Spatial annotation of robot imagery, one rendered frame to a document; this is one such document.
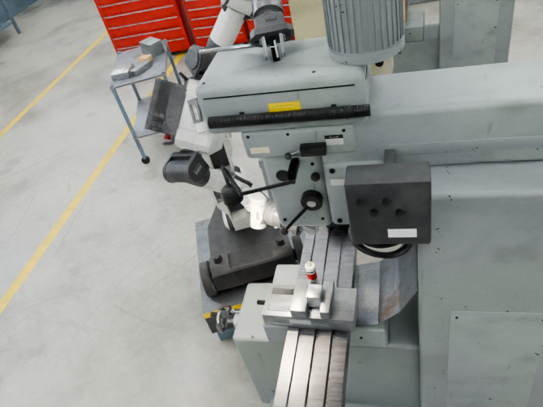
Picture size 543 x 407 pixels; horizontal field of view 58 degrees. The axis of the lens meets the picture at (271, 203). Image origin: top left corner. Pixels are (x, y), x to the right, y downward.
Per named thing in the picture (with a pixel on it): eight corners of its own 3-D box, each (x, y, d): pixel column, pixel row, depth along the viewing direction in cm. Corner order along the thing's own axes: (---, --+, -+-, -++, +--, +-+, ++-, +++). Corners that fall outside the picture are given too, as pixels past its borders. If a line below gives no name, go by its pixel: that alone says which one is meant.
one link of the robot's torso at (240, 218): (225, 216, 287) (204, 169, 247) (257, 207, 287) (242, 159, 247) (229, 239, 278) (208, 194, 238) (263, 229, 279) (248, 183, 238)
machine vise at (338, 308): (265, 325, 190) (258, 308, 183) (273, 294, 201) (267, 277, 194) (355, 332, 179) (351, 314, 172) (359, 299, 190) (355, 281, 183)
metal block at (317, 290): (308, 306, 183) (305, 296, 179) (311, 294, 187) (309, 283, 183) (322, 307, 181) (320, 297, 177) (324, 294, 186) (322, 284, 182)
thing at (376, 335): (267, 343, 207) (261, 326, 200) (281, 279, 232) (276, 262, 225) (388, 349, 193) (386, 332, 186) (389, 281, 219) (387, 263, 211)
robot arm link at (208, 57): (199, 30, 178) (187, 60, 187) (210, 45, 174) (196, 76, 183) (226, 34, 186) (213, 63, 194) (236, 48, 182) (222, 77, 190)
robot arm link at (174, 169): (188, 186, 203) (163, 179, 192) (191, 165, 204) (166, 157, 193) (208, 186, 196) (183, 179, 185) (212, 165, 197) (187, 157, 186)
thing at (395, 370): (259, 404, 251) (229, 338, 213) (271, 349, 274) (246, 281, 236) (423, 418, 229) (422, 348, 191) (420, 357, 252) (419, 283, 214)
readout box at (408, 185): (351, 248, 128) (343, 187, 115) (354, 224, 135) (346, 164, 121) (431, 248, 123) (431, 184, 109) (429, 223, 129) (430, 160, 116)
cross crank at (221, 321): (213, 337, 235) (206, 323, 227) (220, 316, 243) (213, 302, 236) (245, 338, 230) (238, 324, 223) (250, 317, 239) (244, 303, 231)
